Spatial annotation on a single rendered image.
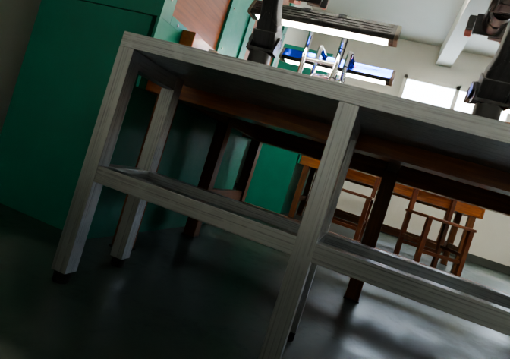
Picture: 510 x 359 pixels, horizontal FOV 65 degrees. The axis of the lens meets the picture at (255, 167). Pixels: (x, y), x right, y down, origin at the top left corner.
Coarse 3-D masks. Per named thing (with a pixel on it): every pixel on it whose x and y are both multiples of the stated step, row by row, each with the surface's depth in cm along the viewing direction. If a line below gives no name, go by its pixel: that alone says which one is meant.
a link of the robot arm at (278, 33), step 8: (264, 0) 109; (272, 0) 108; (280, 0) 109; (264, 8) 110; (272, 8) 109; (280, 8) 111; (264, 16) 111; (272, 16) 110; (280, 16) 112; (264, 24) 112; (272, 24) 111; (280, 24) 113; (256, 32) 113; (264, 32) 112; (272, 32) 111; (280, 32) 115; (256, 40) 114; (264, 40) 113; (272, 40) 112; (264, 48) 114
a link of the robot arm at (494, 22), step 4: (492, 12) 117; (488, 16) 121; (492, 16) 117; (496, 16) 116; (500, 16) 116; (504, 16) 115; (508, 16) 115; (488, 20) 121; (492, 20) 119; (496, 20) 117; (500, 20) 116; (504, 20) 116; (508, 20) 117; (492, 24) 120; (496, 24) 119; (500, 24) 118; (504, 24) 119
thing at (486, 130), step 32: (128, 32) 103; (160, 64) 113; (192, 64) 98; (224, 64) 95; (256, 64) 93; (256, 96) 117; (288, 96) 101; (320, 96) 90; (352, 96) 87; (384, 96) 85; (384, 128) 104; (416, 128) 92; (448, 128) 82; (480, 128) 80; (480, 160) 106
